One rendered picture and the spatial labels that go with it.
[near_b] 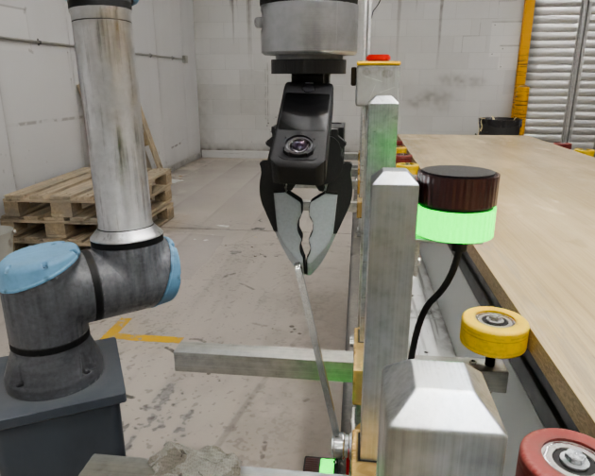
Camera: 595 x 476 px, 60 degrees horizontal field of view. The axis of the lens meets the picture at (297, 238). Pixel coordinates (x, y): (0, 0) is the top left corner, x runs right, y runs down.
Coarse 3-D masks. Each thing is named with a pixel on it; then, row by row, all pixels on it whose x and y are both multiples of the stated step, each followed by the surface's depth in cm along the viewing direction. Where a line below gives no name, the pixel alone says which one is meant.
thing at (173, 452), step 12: (168, 444) 46; (180, 444) 49; (156, 456) 47; (168, 456) 46; (180, 456) 45; (192, 456) 45; (204, 456) 47; (216, 456) 46; (228, 456) 46; (156, 468) 45; (168, 468) 45; (180, 468) 45; (192, 468) 44; (204, 468) 44; (216, 468) 44; (228, 468) 45; (240, 468) 45
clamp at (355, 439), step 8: (360, 424) 51; (352, 432) 49; (352, 440) 48; (352, 448) 47; (352, 456) 46; (352, 464) 45; (360, 464) 45; (368, 464) 45; (376, 464) 45; (352, 472) 44; (360, 472) 44; (368, 472) 44
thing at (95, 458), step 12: (96, 456) 47; (108, 456) 47; (120, 456) 47; (84, 468) 46; (96, 468) 46; (108, 468) 46; (120, 468) 46; (132, 468) 46; (144, 468) 46; (252, 468) 46; (264, 468) 46
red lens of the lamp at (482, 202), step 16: (432, 176) 38; (496, 176) 38; (432, 192) 38; (448, 192) 37; (464, 192) 36; (480, 192) 36; (496, 192) 38; (448, 208) 37; (464, 208) 37; (480, 208) 37
